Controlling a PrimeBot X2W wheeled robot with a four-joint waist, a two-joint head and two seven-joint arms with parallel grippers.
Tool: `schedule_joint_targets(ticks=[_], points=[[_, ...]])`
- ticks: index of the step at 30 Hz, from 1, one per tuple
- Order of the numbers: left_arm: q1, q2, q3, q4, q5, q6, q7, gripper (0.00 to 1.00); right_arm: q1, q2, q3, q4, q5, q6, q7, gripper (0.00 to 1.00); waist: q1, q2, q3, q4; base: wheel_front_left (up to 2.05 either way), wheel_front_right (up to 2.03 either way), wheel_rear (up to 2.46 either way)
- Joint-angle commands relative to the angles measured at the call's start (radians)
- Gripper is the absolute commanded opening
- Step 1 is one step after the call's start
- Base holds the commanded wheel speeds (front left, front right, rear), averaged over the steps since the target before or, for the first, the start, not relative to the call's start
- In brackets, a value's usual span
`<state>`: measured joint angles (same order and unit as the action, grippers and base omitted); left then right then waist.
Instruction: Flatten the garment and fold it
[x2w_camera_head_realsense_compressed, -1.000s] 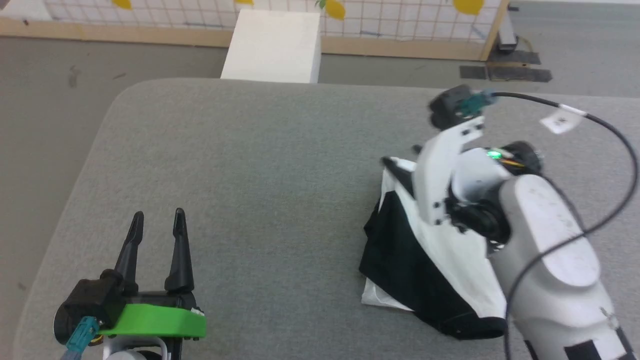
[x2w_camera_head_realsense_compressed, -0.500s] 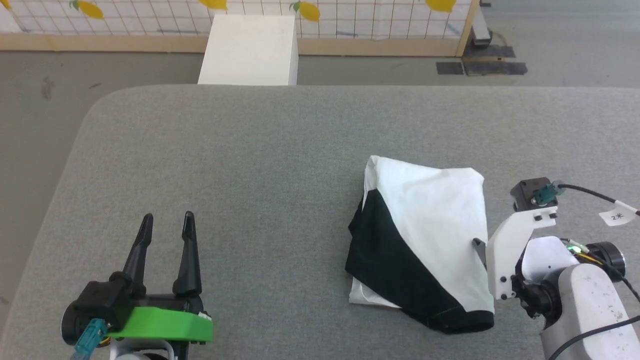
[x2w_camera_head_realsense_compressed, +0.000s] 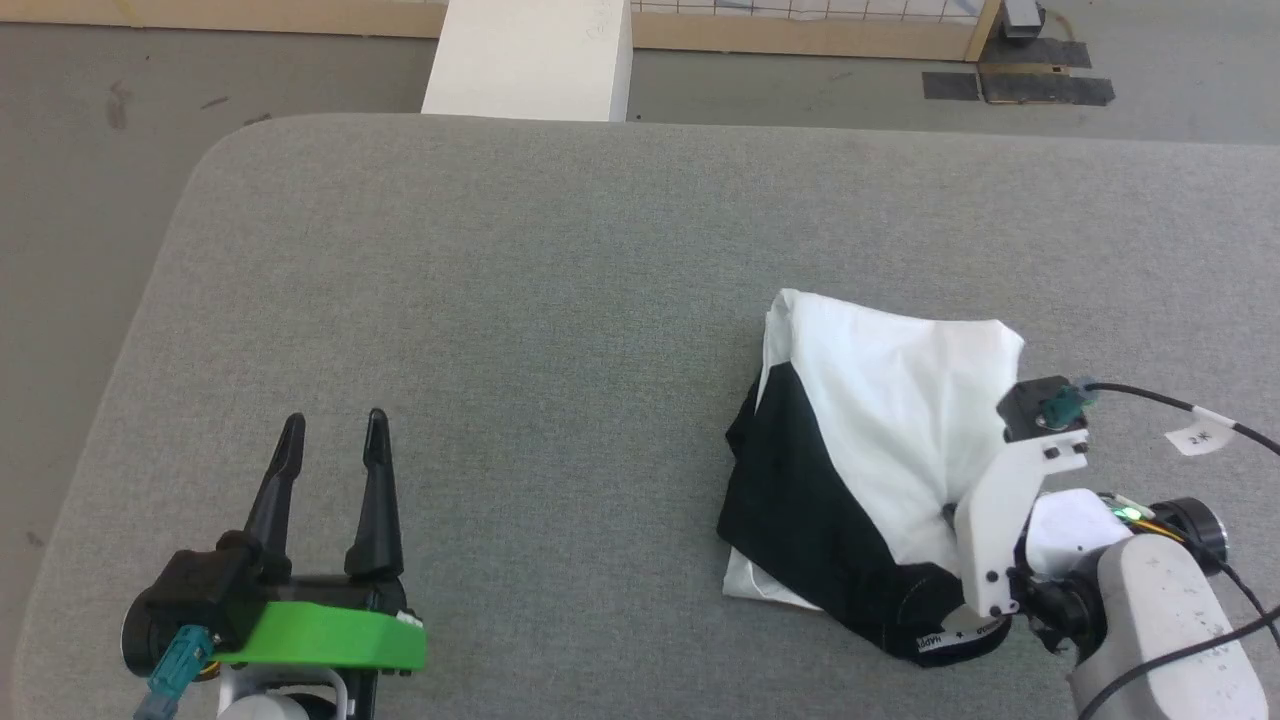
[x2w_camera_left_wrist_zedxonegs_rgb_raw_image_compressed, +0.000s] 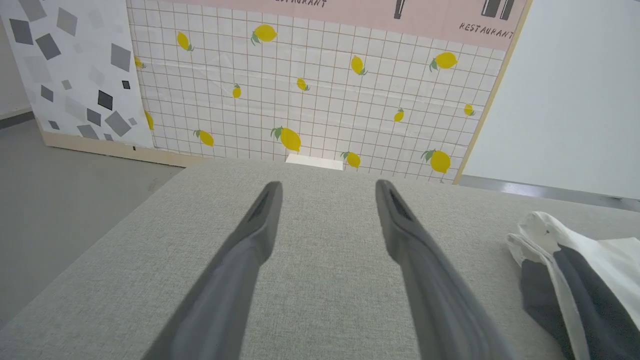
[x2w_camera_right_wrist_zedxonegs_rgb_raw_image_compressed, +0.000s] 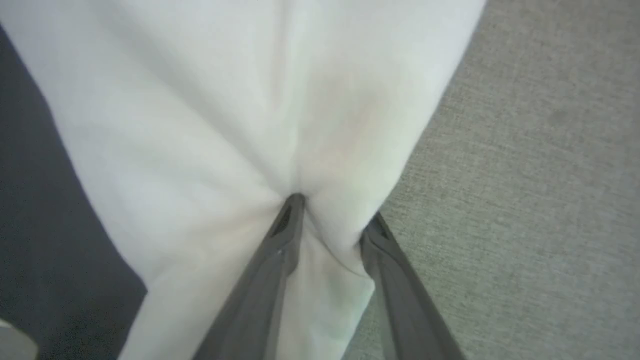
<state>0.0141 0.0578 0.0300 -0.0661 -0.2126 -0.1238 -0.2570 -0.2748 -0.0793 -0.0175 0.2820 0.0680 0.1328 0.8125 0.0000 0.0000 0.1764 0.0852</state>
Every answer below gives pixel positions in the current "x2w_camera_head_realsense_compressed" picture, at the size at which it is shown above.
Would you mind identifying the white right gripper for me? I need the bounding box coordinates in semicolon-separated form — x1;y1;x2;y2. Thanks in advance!
954;428;1093;619

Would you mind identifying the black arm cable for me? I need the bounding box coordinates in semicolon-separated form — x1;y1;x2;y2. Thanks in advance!
133;624;217;720
1040;378;1280;459

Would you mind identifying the lemon print partition screen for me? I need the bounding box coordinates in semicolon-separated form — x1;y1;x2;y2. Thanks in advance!
0;0;1005;63

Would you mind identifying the black and white t-shirt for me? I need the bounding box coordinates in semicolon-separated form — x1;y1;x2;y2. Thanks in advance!
716;288;1027;669

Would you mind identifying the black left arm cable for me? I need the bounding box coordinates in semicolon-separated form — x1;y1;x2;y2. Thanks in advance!
133;624;217;720

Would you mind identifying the grey metal partition foot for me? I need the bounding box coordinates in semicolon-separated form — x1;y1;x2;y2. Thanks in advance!
1000;0;1047;41

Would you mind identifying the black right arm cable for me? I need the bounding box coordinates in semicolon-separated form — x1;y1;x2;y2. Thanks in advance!
1040;378;1280;459

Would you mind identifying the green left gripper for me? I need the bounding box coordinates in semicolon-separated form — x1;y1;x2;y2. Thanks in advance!
121;407;429;675

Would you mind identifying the white cable label tag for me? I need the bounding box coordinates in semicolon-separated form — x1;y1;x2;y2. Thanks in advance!
1164;404;1242;459

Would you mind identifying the small black floor plate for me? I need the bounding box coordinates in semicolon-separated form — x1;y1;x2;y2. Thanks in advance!
921;71;982;102

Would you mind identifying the white rectangular box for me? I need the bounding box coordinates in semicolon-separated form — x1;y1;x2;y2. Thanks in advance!
421;0;635;123

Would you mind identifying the large black floor plate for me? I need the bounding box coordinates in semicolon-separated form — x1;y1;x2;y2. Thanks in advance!
977;38;1117;107

